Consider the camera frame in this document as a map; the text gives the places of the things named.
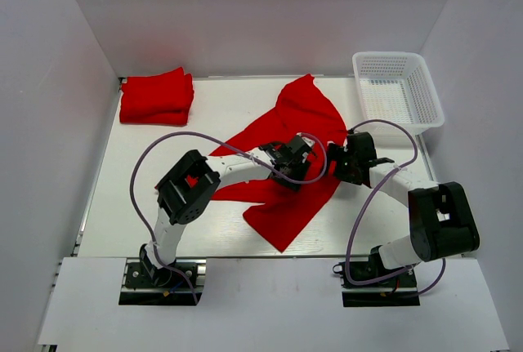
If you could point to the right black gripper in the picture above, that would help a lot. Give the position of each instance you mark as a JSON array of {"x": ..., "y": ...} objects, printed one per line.
[{"x": 337, "y": 153}]

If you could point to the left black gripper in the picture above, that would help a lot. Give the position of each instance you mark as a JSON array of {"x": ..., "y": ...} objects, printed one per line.
[{"x": 301, "y": 170}]

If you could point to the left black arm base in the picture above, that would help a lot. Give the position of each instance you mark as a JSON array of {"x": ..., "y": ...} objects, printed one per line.
[{"x": 144, "y": 284}]

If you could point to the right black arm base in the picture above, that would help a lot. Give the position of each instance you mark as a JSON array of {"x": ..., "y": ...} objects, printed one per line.
[{"x": 372, "y": 286}]

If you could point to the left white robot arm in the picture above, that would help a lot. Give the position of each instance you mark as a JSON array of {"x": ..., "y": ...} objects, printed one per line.
[{"x": 187, "y": 188}]

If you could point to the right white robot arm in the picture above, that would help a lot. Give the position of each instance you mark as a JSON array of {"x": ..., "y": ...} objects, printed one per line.
[{"x": 441, "y": 223}]

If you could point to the folded red t shirt stack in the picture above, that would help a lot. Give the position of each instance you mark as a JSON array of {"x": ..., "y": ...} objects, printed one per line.
[{"x": 162, "y": 99}]

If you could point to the white plastic basket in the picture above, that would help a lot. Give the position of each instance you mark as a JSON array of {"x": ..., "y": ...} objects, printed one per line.
[{"x": 396, "y": 86}]

